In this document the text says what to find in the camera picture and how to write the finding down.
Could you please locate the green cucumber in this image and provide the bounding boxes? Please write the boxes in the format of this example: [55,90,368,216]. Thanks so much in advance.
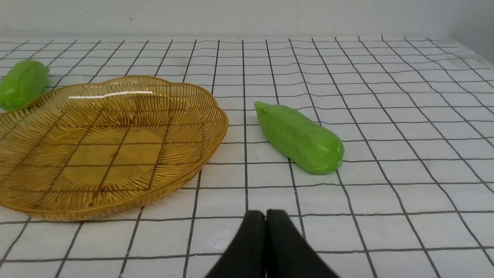
[0,59,50,112]
[254,101,345,174]

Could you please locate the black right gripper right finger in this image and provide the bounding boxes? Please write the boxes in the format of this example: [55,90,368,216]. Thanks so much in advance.
[266,209,339,278]

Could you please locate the amber plastic plate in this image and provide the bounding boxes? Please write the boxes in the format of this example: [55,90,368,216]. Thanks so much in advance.
[0,76,229,222]

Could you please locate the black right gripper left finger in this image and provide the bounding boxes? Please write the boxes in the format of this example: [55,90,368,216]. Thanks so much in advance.
[206,210,266,278]

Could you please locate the white grid tablecloth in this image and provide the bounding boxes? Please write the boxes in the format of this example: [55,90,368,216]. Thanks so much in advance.
[1,35,493,278]

